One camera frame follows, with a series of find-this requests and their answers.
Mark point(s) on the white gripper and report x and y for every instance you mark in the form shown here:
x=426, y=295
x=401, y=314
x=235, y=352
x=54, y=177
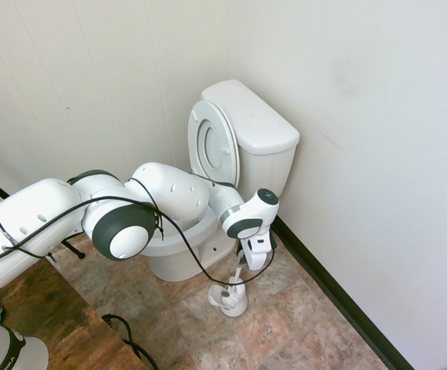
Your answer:
x=260, y=254

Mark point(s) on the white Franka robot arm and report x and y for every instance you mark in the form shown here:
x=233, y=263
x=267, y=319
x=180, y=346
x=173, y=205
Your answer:
x=162, y=189

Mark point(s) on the white toilet brush holder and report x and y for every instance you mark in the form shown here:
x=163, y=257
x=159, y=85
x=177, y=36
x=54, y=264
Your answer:
x=237, y=306

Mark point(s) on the white toilet bowl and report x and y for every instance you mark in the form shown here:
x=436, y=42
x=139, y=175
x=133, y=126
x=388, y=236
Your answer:
x=177, y=258

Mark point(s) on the white toilet tank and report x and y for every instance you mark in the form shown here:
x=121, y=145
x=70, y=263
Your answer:
x=269, y=169

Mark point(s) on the white toilet seat lid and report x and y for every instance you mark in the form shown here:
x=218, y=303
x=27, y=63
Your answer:
x=216, y=146

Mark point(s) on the white toilet tank lid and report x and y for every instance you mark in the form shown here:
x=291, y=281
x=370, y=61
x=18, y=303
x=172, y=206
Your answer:
x=254, y=115

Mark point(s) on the black baseboard strip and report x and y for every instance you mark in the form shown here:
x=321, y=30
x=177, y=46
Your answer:
x=343, y=293

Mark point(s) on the dark wooden table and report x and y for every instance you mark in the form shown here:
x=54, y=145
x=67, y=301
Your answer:
x=54, y=308

